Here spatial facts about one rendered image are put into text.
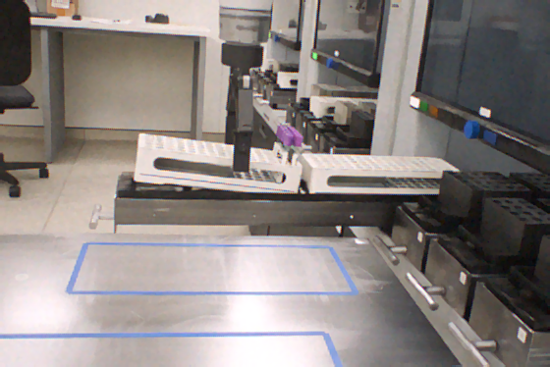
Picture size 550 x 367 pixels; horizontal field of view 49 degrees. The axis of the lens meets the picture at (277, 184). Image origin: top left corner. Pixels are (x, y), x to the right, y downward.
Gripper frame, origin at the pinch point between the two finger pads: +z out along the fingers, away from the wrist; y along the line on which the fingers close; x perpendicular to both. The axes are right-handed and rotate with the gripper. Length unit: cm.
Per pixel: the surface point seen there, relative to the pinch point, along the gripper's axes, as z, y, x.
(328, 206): 7.5, 6.8, 16.8
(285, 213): 9.0, 6.8, 8.7
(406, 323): 5, 52, 13
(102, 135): 83, -350, -53
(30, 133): 83, -350, -103
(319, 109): 3, -66, 33
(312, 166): 0.7, 4.0, 13.8
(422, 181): 4.5, -0.6, 38.2
